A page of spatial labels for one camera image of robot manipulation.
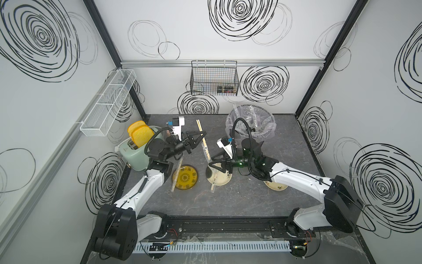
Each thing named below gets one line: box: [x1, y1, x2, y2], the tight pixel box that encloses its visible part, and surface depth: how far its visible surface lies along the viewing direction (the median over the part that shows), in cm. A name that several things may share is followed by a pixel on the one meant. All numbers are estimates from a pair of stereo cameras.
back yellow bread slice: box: [127, 120, 148, 140], surface depth 86 cm
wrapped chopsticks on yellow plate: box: [170, 156, 186, 192], surface depth 91 cm
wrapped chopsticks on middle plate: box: [211, 173, 219, 194], surface depth 86 cm
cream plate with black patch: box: [205, 165, 233, 186], surface depth 90 cm
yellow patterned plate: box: [172, 164, 199, 191], surface depth 91 cm
